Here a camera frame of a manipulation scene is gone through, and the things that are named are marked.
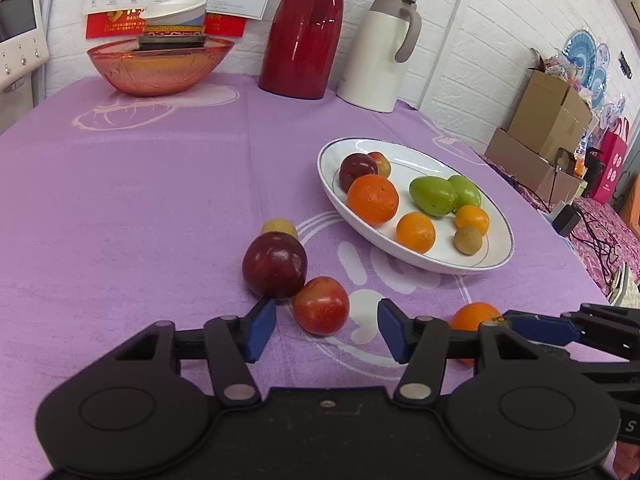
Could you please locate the tall cardboard box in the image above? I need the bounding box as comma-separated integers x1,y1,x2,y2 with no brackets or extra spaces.
507,49,594,162

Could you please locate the low cardboard box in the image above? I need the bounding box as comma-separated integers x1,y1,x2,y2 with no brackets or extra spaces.
485,127,588,206

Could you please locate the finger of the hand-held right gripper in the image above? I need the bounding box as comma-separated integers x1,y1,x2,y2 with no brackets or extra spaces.
570,361,640,399
501,304,640,361

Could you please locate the red glass bowl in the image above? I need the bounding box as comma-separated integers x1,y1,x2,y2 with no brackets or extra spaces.
86,36,236,98

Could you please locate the red yellow plum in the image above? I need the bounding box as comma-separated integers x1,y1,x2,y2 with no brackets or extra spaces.
367,151,391,178

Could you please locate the small yellow plum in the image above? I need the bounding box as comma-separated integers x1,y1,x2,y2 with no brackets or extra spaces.
260,218,299,241

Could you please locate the small orange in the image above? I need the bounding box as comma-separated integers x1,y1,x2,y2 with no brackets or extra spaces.
448,302,506,367

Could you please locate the pink gift bag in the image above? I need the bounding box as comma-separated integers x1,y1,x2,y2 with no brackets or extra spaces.
590,117,630,204

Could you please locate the blue white wall decoration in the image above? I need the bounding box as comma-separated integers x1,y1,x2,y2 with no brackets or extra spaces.
562,29,612,111

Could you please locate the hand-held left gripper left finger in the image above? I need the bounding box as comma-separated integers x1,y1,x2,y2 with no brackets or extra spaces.
107,297,277,408

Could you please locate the large orange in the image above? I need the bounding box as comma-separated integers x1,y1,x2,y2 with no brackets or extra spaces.
347,174,400,227

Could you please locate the purple tablecloth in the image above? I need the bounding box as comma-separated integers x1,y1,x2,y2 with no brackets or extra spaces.
0,72,621,461

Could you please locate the red thermos jug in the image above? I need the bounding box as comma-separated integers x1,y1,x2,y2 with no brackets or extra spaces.
258,0,347,100

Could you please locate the patterned bowl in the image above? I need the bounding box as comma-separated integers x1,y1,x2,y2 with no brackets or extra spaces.
137,25,208,52

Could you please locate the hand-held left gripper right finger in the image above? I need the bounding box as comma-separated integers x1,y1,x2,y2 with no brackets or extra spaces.
377,298,543,404

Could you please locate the large green mango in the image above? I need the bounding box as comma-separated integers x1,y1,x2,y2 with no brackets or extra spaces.
409,176,459,218

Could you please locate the white plate with dark rim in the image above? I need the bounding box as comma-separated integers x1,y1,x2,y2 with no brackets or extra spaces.
317,137,515,275

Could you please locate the dark red plum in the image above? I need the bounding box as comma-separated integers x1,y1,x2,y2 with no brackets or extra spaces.
242,231,309,300
339,152,379,194

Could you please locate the small olive brown fruit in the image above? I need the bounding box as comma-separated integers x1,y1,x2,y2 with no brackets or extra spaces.
453,225,484,256

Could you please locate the patterned bedspread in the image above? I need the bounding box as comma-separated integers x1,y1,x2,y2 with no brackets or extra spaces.
480,155,640,308

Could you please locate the white thermos jug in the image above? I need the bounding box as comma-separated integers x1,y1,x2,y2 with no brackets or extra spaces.
336,0,423,114

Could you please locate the white wall intercom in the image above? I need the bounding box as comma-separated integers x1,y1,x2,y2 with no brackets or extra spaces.
0,0,55,111

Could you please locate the black power adapter with cables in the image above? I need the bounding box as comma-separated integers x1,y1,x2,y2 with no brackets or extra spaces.
520,180,632,286

